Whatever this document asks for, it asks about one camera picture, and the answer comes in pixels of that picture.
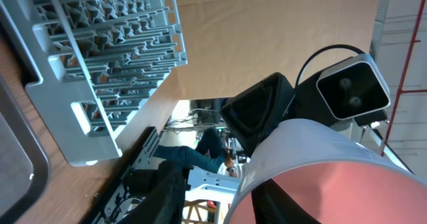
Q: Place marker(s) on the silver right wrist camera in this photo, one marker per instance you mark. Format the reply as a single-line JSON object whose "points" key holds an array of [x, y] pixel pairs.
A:
{"points": [[353, 87]]}

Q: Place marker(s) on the pink cup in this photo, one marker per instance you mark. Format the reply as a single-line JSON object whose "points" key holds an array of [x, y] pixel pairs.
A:
{"points": [[331, 177]]}

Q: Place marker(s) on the person in blue jeans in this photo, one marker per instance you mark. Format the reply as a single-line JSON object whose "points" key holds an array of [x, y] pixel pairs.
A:
{"points": [[210, 155]]}

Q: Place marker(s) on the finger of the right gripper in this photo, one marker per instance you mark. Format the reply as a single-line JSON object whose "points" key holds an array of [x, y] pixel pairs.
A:
{"points": [[252, 115]]}

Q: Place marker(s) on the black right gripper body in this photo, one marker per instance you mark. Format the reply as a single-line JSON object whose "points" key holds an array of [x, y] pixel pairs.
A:
{"points": [[308, 104]]}

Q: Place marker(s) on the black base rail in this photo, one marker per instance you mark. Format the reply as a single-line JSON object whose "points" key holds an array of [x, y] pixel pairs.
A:
{"points": [[118, 195]]}

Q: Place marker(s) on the dark brown serving tray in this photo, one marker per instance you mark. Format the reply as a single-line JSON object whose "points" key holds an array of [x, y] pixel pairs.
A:
{"points": [[24, 164]]}

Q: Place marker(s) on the grey dishwasher rack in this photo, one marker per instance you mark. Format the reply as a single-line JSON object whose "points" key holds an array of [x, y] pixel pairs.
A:
{"points": [[95, 63]]}

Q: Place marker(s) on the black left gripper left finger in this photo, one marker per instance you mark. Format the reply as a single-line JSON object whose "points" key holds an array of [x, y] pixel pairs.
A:
{"points": [[164, 195]]}

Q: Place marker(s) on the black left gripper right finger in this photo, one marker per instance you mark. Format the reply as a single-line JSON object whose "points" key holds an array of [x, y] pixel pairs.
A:
{"points": [[272, 205]]}

